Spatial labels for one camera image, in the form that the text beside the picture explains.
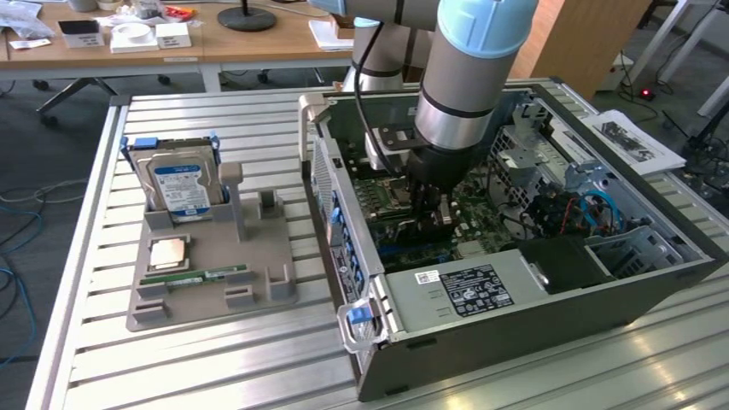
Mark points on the perforated silver disk bay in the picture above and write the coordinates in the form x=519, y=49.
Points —
x=530, y=171

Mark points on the black tripod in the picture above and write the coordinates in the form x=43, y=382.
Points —
x=707, y=128

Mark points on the plain silver disk bay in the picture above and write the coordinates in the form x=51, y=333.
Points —
x=632, y=252

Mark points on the plain white box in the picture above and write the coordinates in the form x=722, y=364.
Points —
x=171, y=38

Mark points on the wooden cabinet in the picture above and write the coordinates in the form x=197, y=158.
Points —
x=592, y=42

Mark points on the grey parts rack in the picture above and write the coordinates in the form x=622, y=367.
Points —
x=211, y=307

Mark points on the blue case latch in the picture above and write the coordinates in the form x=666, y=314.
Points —
x=358, y=317

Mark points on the black Nvidia graphics card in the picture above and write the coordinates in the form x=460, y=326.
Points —
x=416, y=237

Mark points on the grey cup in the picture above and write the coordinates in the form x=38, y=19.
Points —
x=85, y=5

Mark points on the blue expansion slot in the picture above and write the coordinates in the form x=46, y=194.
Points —
x=388, y=249

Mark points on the black chair base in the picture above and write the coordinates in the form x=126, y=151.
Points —
x=69, y=94

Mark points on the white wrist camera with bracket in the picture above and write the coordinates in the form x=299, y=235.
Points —
x=378, y=156

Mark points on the metal CPU socket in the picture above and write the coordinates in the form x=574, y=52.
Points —
x=394, y=196

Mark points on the bare green RAM stick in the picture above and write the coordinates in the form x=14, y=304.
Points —
x=189, y=277

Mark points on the white table frame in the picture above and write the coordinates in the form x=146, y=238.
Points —
x=654, y=42

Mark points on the red-lit power switch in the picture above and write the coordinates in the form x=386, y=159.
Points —
x=647, y=94

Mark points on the green motherboard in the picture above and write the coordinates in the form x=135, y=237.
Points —
x=490, y=222

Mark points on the hard disk with blue caddy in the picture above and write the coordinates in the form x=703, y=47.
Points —
x=179, y=183

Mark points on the black round lamp base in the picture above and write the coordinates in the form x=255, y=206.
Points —
x=246, y=19

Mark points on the silver chipset heatsink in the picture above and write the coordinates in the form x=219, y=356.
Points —
x=470, y=250

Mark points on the white tape roll on box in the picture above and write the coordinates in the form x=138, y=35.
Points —
x=134, y=36

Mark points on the black plastic shroud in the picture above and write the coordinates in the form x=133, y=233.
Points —
x=564, y=265

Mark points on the green RAM stick white label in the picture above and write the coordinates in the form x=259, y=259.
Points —
x=386, y=218

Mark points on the white paper stack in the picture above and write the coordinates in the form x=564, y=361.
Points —
x=331, y=40

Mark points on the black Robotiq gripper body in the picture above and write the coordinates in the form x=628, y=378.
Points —
x=442, y=166

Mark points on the brown cardboard box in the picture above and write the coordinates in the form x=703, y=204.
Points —
x=343, y=25

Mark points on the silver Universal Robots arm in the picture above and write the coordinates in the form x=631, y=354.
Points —
x=467, y=77

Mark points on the red packet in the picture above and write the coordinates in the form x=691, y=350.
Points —
x=178, y=13

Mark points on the white box with black top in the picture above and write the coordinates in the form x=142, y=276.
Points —
x=81, y=34

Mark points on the wooden desk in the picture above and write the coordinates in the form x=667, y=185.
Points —
x=69, y=57

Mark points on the open dark grey PC case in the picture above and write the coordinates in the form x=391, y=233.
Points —
x=512, y=354

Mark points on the clear plastic bag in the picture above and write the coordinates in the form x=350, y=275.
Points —
x=23, y=17

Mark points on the white label card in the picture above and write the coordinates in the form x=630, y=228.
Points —
x=29, y=43

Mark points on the printed paper manual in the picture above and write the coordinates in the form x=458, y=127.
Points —
x=632, y=141

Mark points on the silver CPU chip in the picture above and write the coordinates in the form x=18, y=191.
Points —
x=169, y=254

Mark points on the grey power supply unit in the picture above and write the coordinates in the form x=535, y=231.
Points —
x=456, y=290

